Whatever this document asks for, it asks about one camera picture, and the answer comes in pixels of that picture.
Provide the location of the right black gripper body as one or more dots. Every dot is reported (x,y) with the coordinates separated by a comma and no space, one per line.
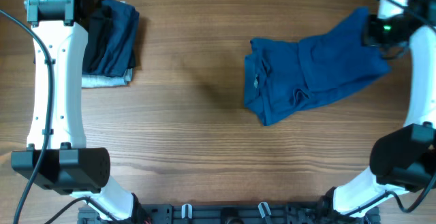
(383,32)

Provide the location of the blue polo shirt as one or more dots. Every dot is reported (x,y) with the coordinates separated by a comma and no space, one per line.
(282,78)

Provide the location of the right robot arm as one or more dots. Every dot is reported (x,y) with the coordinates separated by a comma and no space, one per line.
(402,163)

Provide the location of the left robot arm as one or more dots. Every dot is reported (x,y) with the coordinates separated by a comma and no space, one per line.
(57,157)

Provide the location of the navy blue folded garment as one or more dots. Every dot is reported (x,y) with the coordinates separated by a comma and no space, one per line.
(119,55)

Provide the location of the black folded garment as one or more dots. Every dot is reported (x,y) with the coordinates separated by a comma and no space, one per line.
(100,25)

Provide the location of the light grey folded garment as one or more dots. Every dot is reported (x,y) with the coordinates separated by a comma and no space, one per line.
(94,81)

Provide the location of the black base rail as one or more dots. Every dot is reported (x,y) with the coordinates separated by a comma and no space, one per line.
(291,213)

